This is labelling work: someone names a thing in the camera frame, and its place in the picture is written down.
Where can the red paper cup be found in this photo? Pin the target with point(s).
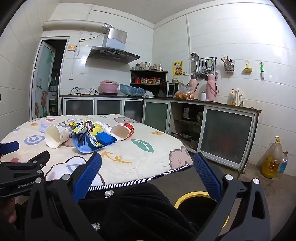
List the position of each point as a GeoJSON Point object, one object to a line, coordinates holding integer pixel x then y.
{"type": "Point", "coordinates": [126, 129]}

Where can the blue plastic basket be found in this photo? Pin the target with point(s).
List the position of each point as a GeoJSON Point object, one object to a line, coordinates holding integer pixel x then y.
{"type": "Point", "coordinates": [131, 90]}

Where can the printed blanket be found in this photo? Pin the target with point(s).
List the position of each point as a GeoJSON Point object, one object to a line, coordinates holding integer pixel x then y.
{"type": "Point", "coordinates": [138, 162]}

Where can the yellow dish soap bottle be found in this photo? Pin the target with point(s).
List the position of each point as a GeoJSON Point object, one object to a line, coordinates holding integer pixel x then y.
{"type": "Point", "coordinates": [232, 99]}

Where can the person's black clothing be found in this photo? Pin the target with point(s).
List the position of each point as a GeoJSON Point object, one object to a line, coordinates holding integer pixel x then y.
{"type": "Point", "coordinates": [129, 213]}

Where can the cartoon print snack wrapper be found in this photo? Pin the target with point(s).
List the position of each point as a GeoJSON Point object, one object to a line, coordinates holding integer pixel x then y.
{"type": "Point", "coordinates": [92, 126]}

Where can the silver exhaust duct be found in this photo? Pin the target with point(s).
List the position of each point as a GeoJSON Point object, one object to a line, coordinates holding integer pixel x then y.
{"type": "Point", "coordinates": [69, 25]}

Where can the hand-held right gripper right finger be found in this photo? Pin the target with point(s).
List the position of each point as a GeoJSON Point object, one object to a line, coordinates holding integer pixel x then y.
{"type": "Point", "coordinates": [205, 176]}

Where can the rack of hanging utensils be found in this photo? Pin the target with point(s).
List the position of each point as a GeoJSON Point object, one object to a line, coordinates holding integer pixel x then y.
{"type": "Point", "coordinates": [207, 69]}

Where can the plastic water bottle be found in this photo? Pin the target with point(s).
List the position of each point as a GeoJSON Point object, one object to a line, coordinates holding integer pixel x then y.
{"type": "Point", "coordinates": [283, 164]}

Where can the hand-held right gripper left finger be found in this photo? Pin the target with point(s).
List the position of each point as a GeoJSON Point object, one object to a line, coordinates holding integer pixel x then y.
{"type": "Point", "coordinates": [91, 172]}

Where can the orange wall switch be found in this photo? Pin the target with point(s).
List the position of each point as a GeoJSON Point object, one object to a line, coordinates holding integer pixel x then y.
{"type": "Point", "coordinates": [72, 47]}

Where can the frying pan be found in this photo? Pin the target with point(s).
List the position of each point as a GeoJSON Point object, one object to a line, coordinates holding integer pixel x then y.
{"type": "Point", "coordinates": [187, 135]}

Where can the row of red spice bottles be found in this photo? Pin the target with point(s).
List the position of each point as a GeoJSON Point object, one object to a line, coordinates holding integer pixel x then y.
{"type": "Point", "coordinates": [149, 80]}

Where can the yellow wall poster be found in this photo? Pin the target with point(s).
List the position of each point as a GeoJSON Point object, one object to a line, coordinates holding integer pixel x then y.
{"type": "Point", "coordinates": [177, 69]}

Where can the kitchen counter cabinet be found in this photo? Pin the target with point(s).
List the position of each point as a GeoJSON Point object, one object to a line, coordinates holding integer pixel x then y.
{"type": "Point", "coordinates": [226, 136]}

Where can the blue plastic bag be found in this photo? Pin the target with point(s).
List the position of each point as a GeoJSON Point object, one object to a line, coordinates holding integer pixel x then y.
{"type": "Point", "coordinates": [84, 147]}

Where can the white rag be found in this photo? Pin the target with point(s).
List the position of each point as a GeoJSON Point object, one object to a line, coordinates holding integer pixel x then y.
{"type": "Point", "coordinates": [238, 96]}

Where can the dark spice shelf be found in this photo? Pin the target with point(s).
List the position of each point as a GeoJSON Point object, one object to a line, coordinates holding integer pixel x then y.
{"type": "Point", "coordinates": [148, 71]}

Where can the pink pot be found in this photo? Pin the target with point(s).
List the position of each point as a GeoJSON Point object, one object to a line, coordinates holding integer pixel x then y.
{"type": "Point", "coordinates": [108, 87]}

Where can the microwave oven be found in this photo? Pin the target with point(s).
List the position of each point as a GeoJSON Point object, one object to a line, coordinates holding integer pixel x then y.
{"type": "Point", "coordinates": [173, 89]}

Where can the plastic bag of buns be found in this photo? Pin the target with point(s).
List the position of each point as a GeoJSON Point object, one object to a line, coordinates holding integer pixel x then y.
{"type": "Point", "coordinates": [183, 94]}

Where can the pink thermos with dark cap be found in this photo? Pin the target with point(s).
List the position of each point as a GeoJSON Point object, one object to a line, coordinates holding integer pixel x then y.
{"type": "Point", "coordinates": [193, 84]}

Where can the yellow rimmed bin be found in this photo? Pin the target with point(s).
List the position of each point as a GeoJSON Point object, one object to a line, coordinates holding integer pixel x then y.
{"type": "Point", "coordinates": [185, 197]}

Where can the white paper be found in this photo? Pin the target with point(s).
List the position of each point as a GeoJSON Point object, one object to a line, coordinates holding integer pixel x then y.
{"type": "Point", "coordinates": [105, 127]}

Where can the steel pot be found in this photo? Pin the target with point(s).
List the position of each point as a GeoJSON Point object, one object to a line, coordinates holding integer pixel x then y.
{"type": "Point", "coordinates": [194, 144]}

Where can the steel range hood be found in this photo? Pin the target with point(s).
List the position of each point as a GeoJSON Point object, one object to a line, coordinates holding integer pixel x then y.
{"type": "Point", "coordinates": [111, 54]}

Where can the row of glass jars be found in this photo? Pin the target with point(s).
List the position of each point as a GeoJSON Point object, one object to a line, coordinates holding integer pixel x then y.
{"type": "Point", "coordinates": [148, 67]}

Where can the metal skimmer ladle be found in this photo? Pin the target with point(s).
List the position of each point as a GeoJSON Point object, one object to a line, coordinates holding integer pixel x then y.
{"type": "Point", "coordinates": [194, 56]}

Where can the large cooking oil jug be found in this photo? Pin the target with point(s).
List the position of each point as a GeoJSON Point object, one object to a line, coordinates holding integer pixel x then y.
{"type": "Point", "coordinates": [270, 162]}

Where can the green and white brush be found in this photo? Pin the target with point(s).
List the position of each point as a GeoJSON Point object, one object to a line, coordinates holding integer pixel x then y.
{"type": "Point", "coordinates": [262, 71]}

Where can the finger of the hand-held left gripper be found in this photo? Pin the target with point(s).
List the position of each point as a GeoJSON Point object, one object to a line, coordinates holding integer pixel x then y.
{"type": "Point", "coordinates": [10, 147]}
{"type": "Point", "coordinates": [39, 158]}

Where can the floral glass door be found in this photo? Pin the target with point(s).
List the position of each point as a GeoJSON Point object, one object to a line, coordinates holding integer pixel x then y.
{"type": "Point", "coordinates": [42, 81]}

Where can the white paper cup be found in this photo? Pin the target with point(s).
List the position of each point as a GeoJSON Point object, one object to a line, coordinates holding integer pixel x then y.
{"type": "Point", "coordinates": [55, 136]}

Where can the white bottle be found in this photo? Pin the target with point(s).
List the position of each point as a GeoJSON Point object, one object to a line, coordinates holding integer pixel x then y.
{"type": "Point", "coordinates": [203, 96]}

